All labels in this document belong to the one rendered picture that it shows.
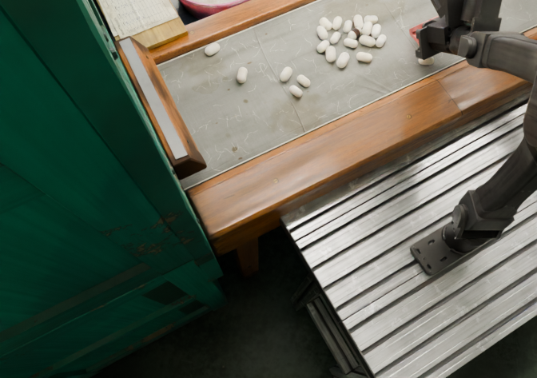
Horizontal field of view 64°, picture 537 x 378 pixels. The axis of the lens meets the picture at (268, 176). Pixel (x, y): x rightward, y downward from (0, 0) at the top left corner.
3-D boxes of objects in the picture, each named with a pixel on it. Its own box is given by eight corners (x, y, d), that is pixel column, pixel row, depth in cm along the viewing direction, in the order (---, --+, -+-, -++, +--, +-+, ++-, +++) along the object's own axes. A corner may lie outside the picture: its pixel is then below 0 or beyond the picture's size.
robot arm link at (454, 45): (449, 18, 83) (476, 21, 77) (471, 17, 85) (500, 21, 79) (443, 54, 86) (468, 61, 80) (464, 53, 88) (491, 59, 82)
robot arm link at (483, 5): (451, -14, 81) (481, -12, 70) (496, -14, 81) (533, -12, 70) (440, 49, 86) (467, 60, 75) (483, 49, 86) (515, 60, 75)
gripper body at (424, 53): (413, 29, 89) (438, 33, 82) (453, 12, 90) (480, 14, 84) (416, 59, 92) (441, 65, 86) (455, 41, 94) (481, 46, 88)
